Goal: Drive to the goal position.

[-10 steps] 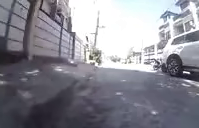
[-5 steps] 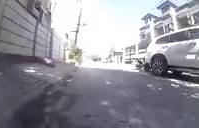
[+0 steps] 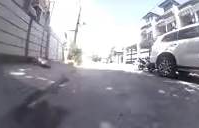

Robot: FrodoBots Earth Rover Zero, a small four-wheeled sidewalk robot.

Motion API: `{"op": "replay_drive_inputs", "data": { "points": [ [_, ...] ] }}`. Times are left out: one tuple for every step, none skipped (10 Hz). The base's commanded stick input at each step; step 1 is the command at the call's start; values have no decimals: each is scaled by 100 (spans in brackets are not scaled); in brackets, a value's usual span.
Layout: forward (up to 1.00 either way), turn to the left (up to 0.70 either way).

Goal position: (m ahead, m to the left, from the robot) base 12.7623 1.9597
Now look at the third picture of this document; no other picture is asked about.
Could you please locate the green bush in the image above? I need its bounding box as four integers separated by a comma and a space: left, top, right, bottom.
67, 44, 84, 66

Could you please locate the white gate fence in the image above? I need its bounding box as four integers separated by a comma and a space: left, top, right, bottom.
115, 43, 151, 65

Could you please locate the grey asphalt road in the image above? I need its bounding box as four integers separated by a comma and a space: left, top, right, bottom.
0, 59, 199, 128

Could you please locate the utility pole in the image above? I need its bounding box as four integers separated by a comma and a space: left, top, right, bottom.
69, 0, 87, 48

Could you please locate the parked motorbike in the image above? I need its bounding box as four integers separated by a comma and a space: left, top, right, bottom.
136, 56, 157, 73

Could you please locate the multi-storey building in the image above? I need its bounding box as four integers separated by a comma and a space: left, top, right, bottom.
139, 0, 199, 50

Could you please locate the white car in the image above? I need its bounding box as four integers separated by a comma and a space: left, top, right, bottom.
149, 20, 199, 80

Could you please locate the building behind wall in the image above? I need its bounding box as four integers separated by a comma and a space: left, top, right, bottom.
22, 0, 56, 27

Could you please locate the grey panelled wall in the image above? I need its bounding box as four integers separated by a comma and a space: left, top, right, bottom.
0, 0, 65, 63

